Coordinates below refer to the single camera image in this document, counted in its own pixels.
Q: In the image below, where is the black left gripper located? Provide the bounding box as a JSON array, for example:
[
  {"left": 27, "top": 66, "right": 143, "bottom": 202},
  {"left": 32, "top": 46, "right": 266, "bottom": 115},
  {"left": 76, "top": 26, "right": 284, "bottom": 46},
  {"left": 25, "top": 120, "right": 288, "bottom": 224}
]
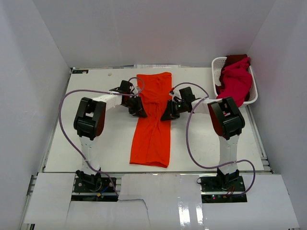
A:
[{"left": 122, "top": 95, "right": 146, "bottom": 118}]

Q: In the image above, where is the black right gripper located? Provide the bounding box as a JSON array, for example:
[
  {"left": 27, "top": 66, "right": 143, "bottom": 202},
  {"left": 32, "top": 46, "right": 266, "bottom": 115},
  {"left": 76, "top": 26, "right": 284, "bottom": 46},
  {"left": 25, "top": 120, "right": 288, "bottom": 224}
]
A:
[{"left": 161, "top": 100, "right": 187, "bottom": 121}]

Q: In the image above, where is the orange t shirt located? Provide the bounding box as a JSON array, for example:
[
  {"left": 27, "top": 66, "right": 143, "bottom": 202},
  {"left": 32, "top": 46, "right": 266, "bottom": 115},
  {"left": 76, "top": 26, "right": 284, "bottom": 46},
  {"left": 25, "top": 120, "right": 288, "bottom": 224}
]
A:
[{"left": 130, "top": 72, "right": 172, "bottom": 168}]

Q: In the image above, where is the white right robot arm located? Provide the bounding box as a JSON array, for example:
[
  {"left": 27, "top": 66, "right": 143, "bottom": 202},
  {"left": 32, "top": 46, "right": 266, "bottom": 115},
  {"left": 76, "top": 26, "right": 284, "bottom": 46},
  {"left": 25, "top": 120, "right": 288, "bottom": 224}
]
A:
[{"left": 161, "top": 87, "right": 245, "bottom": 191}]

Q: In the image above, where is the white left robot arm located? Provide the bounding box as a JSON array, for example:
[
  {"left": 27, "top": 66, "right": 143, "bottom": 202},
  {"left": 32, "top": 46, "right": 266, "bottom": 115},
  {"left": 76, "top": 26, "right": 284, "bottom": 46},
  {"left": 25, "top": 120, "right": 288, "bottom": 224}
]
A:
[{"left": 73, "top": 80, "right": 147, "bottom": 192}]

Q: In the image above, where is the printed paper strip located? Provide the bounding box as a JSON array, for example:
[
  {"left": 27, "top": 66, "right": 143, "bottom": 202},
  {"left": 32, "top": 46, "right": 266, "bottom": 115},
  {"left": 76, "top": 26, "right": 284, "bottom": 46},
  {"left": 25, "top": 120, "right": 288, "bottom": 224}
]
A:
[{"left": 134, "top": 64, "right": 181, "bottom": 69}]

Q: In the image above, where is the white perforated plastic basket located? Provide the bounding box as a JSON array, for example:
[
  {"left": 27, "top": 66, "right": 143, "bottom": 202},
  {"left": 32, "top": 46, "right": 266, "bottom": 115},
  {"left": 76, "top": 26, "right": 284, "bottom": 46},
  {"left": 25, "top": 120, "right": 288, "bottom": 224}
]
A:
[{"left": 212, "top": 57, "right": 258, "bottom": 108}]

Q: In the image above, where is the crimson red t shirt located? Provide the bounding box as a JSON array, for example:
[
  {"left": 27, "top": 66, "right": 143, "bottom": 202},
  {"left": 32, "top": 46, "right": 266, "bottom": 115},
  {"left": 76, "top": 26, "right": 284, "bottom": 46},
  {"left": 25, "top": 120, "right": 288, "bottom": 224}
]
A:
[{"left": 217, "top": 57, "right": 252, "bottom": 107}]

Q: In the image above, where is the black label sticker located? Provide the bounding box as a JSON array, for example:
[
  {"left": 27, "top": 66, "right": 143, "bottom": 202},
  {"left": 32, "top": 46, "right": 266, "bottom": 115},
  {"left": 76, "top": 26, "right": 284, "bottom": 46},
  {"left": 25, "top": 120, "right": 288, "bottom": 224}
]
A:
[{"left": 72, "top": 69, "right": 89, "bottom": 74}]

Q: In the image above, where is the dark maroon t shirt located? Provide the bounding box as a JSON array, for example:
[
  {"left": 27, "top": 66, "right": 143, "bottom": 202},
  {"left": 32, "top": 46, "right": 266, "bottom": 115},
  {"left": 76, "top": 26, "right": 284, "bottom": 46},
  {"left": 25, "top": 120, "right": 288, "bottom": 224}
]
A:
[{"left": 224, "top": 54, "right": 248, "bottom": 67}]

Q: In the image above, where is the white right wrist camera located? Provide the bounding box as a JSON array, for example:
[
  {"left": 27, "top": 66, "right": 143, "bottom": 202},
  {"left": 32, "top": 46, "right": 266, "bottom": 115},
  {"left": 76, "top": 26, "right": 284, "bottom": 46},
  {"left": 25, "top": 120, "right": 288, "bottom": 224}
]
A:
[{"left": 169, "top": 90, "right": 181, "bottom": 101}]

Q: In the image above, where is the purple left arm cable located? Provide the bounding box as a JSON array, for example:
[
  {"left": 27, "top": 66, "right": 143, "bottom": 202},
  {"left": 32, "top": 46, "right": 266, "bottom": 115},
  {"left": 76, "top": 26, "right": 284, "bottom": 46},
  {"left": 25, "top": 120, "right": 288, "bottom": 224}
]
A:
[{"left": 59, "top": 77, "right": 145, "bottom": 196}]

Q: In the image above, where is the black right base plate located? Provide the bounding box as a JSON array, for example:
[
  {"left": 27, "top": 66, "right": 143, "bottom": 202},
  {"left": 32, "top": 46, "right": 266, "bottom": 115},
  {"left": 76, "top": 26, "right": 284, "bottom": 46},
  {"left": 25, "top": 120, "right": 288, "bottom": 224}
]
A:
[{"left": 196, "top": 176, "right": 248, "bottom": 204}]

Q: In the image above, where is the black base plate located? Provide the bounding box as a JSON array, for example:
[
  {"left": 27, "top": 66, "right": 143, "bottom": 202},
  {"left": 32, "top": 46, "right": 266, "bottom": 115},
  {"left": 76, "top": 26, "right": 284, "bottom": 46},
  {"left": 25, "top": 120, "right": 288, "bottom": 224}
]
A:
[
  {"left": 71, "top": 177, "right": 118, "bottom": 202},
  {"left": 196, "top": 176, "right": 248, "bottom": 204}
]

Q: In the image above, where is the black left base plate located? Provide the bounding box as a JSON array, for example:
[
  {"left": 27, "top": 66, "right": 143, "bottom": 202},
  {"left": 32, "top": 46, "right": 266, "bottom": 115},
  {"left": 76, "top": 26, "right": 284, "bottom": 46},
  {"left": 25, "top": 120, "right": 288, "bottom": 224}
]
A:
[{"left": 71, "top": 177, "right": 118, "bottom": 202}]

